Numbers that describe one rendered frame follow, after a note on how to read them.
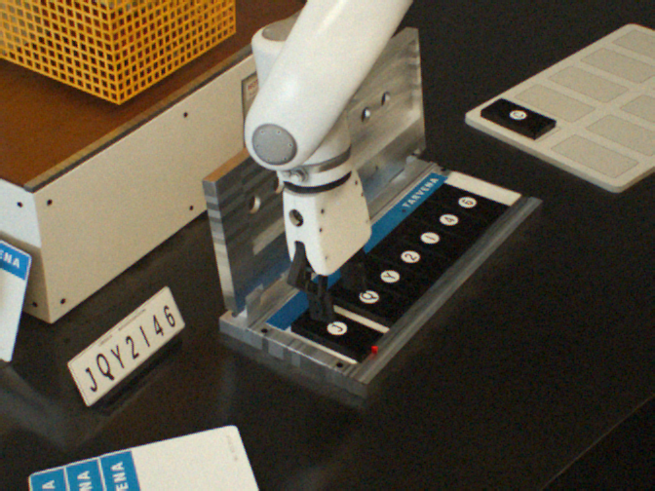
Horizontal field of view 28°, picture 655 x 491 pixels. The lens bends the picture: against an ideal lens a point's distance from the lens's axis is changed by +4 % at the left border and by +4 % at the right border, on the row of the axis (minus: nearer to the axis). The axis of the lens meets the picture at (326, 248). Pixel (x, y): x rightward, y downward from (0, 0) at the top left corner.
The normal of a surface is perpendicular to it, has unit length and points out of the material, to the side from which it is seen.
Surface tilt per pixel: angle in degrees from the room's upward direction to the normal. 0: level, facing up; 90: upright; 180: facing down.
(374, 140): 81
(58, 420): 0
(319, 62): 57
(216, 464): 0
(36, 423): 0
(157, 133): 90
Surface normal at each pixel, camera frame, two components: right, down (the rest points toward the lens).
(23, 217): -0.55, 0.49
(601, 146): 0.02, -0.80
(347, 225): 0.82, 0.17
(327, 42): 0.07, -0.02
